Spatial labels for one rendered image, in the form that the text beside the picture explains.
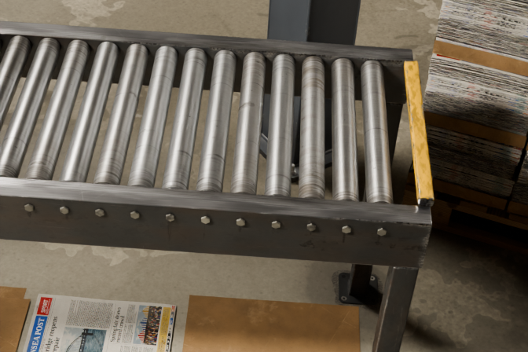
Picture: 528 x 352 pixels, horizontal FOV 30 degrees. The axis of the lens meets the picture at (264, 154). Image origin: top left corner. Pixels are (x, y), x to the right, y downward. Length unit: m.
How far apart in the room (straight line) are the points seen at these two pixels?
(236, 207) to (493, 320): 1.14
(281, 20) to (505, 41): 0.67
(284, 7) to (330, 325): 0.89
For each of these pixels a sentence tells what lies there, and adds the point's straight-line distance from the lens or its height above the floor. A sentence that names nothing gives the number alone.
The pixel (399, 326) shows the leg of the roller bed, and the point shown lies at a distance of 2.04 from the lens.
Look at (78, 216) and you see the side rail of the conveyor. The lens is 1.86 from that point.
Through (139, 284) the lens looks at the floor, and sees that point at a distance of 2.74.
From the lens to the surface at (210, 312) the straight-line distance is 2.67.
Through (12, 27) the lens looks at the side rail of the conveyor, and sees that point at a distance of 2.27.
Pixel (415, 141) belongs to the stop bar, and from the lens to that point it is 1.96.
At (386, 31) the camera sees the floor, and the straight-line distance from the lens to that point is 3.72.
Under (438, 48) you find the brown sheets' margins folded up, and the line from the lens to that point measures 2.57.
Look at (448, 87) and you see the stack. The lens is 2.63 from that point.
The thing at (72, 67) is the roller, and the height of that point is 0.80.
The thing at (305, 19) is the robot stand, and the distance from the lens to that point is 2.73.
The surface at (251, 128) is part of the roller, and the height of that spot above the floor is 0.80.
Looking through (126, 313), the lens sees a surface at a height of 0.01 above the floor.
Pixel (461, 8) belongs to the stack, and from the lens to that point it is 2.50.
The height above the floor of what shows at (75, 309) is 0.01.
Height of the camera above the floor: 2.08
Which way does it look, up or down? 42 degrees down
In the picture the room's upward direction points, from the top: 4 degrees clockwise
